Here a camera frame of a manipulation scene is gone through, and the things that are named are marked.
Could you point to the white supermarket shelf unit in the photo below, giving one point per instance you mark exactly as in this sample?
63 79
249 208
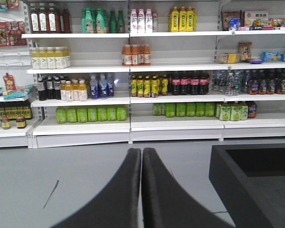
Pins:
155 51

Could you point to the black wooden fruit stand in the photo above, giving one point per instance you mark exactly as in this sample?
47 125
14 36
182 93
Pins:
250 181

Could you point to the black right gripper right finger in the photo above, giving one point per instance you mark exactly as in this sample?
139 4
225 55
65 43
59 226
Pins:
165 202

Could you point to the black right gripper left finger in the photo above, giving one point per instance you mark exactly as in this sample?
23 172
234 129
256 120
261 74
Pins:
116 205

